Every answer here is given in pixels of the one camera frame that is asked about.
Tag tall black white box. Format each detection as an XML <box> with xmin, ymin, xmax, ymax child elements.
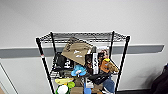
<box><xmin>84</xmin><ymin>52</ymin><xmax>100</xmax><ymax>75</ymax></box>

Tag box with colourful picture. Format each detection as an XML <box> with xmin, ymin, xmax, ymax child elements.
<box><xmin>96</xmin><ymin>46</ymin><xmax>111</xmax><ymax>62</ymax></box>

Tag blue plush toy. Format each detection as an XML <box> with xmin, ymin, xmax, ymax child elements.
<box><xmin>70</xmin><ymin>64</ymin><xmax>88</xmax><ymax>78</ymax></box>

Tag orange toy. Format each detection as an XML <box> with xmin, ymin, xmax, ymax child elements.
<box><xmin>103</xmin><ymin>58</ymin><xmax>112</xmax><ymax>68</ymax></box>

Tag brown plush toy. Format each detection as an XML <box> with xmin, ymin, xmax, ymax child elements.
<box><xmin>99</xmin><ymin>61</ymin><xmax>120</xmax><ymax>75</ymax></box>

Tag black soft bag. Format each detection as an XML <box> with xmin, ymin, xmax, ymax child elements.
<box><xmin>87</xmin><ymin>71</ymin><xmax>111</xmax><ymax>85</ymax></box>

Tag small cardboard box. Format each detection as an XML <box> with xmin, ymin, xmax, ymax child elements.
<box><xmin>70</xmin><ymin>79</ymin><xmax>85</xmax><ymax>94</ymax></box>

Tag yellow green toy bowls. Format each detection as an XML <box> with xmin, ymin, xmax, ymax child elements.
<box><xmin>54</xmin><ymin>77</ymin><xmax>77</xmax><ymax>94</ymax></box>

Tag dark blue cap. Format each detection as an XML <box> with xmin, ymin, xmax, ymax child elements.
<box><xmin>102</xmin><ymin>78</ymin><xmax>116</xmax><ymax>94</ymax></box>

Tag black wire shelf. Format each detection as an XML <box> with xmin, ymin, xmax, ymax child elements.
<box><xmin>35</xmin><ymin>30</ymin><xmax>132</xmax><ymax>94</ymax></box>

